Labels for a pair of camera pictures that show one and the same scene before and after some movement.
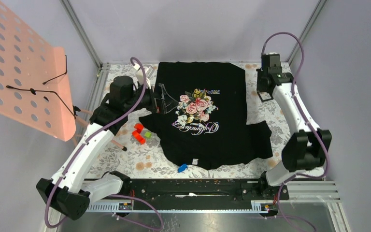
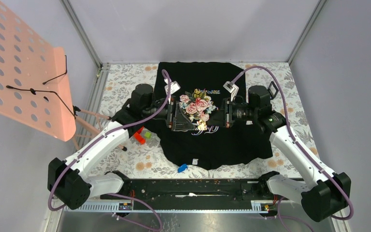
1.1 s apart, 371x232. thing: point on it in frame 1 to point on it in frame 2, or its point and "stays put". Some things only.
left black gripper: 164,105 to 180,121
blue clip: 182,167 stays put
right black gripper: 259,73 to 223,118
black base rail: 201,194 stays put
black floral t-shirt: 207,130 stays put
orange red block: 135,134 stays put
